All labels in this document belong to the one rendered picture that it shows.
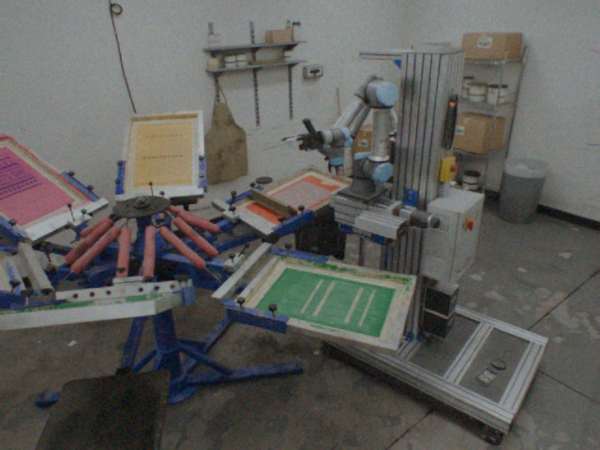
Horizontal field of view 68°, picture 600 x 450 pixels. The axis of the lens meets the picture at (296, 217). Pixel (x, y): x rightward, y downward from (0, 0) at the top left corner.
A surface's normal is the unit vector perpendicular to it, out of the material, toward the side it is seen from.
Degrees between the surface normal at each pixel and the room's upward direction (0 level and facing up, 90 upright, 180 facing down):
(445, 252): 90
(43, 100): 90
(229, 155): 89
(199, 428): 0
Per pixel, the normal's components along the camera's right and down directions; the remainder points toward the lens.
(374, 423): -0.03, -0.91
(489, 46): -0.75, 0.29
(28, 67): 0.62, 0.32
